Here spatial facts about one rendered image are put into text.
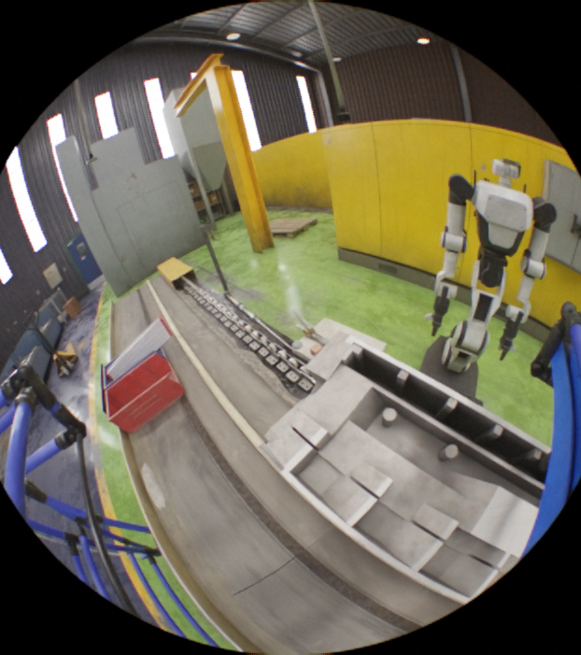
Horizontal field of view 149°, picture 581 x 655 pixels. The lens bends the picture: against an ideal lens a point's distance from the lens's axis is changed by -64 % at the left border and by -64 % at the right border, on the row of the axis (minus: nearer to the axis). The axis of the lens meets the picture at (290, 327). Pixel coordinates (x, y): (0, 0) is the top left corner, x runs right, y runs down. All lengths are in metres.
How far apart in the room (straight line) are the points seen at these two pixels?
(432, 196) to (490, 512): 2.35
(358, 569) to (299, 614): 0.20
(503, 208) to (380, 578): 1.26
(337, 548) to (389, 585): 0.19
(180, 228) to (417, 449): 5.90
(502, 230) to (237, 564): 1.46
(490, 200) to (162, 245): 5.81
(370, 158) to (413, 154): 0.50
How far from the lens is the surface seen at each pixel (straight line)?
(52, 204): 9.85
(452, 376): 1.69
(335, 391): 0.55
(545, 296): 2.63
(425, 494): 0.52
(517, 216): 1.09
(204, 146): 7.83
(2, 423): 0.54
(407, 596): 0.75
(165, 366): 1.07
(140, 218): 5.77
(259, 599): 0.75
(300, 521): 0.67
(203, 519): 0.77
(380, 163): 2.61
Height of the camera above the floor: 1.42
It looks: 40 degrees down
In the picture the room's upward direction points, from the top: 14 degrees counter-clockwise
